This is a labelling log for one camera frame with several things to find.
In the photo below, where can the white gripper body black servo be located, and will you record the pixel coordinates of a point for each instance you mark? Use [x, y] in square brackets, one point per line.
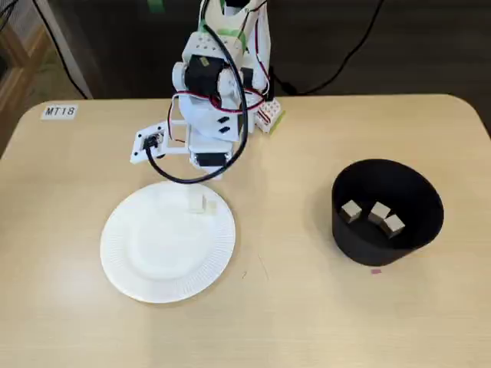
[209, 159]

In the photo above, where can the black pot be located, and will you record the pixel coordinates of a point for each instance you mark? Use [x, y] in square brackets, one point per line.
[383, 253]

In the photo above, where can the small pink sticker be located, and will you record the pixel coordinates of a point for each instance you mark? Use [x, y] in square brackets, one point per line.
[376, 271]

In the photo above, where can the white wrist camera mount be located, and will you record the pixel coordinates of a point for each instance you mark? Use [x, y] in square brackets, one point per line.
[138, 153]

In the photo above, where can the wooden shelf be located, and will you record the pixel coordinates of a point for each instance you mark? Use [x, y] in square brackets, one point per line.
[23, 50]

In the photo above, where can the green base plate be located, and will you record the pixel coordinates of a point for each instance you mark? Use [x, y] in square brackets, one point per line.
[279, 120]

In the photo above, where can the gray metal post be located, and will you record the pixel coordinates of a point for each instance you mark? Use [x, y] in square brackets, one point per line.
[76, 76]

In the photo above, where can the white MT18 label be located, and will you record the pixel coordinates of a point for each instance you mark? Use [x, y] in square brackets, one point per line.
[59, 112]

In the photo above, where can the white block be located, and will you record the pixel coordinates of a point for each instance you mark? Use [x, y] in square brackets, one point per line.
[379, 211]
[393, 226]
[351, 212]
[197, 203]

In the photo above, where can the white paper plate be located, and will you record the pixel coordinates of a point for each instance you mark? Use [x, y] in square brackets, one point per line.
[153, 260]

